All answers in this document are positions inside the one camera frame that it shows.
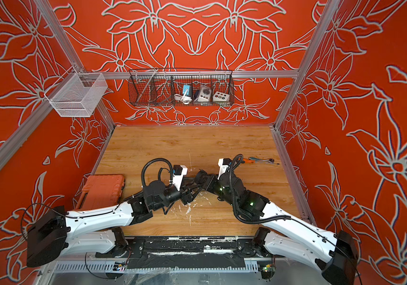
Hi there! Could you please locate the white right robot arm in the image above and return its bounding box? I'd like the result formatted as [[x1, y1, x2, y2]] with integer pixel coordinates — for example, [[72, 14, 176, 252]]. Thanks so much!
[[194, 154, 361, 285]]

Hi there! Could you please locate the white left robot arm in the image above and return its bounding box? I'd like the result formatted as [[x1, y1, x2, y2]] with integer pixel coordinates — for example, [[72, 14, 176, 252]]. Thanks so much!
[[26, 158, 193, 268]]

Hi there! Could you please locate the white button box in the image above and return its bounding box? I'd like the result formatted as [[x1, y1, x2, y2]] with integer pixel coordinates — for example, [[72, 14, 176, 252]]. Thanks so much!
[[213, 91, 230, 104]]

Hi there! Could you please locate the orange plastic tool case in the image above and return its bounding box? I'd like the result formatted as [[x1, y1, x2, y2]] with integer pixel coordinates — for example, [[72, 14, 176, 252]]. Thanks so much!
[[74, 174, 125, 211]]

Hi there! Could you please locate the white power adapter box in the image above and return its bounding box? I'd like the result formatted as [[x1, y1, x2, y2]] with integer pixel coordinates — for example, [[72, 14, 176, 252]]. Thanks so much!
[[197, 86, 213, 103]]

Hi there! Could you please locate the blue white small box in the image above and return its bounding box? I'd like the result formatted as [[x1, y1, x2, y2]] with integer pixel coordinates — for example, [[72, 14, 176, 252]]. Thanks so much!
[[182, 84, 191, 97]]

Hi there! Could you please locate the orange handled screwdriver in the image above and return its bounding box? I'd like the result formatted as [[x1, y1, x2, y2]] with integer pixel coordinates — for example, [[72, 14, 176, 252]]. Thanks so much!
[[242, 157, 279, 165]]

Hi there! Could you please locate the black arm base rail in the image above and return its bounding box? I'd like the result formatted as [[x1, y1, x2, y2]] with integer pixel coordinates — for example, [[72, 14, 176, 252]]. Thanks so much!
[[95, 236, 273, 272]]

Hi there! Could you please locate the coiled white cable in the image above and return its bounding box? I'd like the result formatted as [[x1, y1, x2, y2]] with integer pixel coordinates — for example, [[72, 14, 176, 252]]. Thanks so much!
[[174, 93, 193, 106]]

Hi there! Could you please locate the black wire wall basket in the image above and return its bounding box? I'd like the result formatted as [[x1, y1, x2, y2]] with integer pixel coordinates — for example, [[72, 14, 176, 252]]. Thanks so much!
[[128, 68, 235, 107]]

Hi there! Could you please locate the white mesh wall basket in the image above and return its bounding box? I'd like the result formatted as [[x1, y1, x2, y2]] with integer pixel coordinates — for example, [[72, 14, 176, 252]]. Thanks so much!
[[45, 73, 108, 118]]

